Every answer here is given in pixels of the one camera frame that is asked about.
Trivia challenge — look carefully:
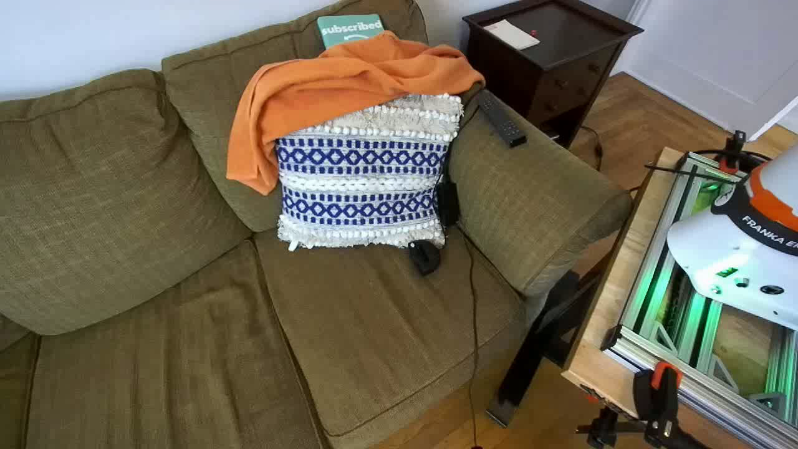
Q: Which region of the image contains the blue white patterned pillow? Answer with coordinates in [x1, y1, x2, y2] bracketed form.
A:
[272, 92, 465, 253]

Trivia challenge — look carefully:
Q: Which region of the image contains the black remote control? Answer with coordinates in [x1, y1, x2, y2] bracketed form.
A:
[473, 86, 528, 150]

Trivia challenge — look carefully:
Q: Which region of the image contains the olive sofa seat cushion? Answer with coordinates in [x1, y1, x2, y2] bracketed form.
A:
[23, 239, 326, 449]
[251, 221, 528, 438]

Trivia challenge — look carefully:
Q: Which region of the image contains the white paper sheet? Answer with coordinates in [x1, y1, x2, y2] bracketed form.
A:
[481, 17, 541, 52]

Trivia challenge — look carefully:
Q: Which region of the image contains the dark wooden side table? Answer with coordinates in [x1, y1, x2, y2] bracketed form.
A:
[462, 0, 646, 150]

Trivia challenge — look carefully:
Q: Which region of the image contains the olive green sofa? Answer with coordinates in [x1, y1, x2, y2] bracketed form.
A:
[0, 0, 632, 449]

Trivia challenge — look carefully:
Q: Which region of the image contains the teal book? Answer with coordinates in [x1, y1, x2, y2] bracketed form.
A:
[313, 11, 389, 49]

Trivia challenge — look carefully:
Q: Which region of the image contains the orange towel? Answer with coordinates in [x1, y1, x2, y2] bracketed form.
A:
[225, 31, 485, 196]

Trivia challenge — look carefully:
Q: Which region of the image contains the olive sofa back cushion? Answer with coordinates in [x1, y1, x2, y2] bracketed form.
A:
[0, 66, 251, 339]
[160, 0, 430, 234]

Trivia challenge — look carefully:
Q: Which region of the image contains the orange black clamp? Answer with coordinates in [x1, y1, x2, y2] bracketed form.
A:
[577, 359, 708, 449]
[646, 126, 772, 181]

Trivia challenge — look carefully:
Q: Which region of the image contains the black stand leg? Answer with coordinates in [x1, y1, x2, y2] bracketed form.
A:
[485, 268, 582, 428]

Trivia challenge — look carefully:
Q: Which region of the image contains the thin black cable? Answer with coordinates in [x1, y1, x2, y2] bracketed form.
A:
[459, 234, 485, 449]

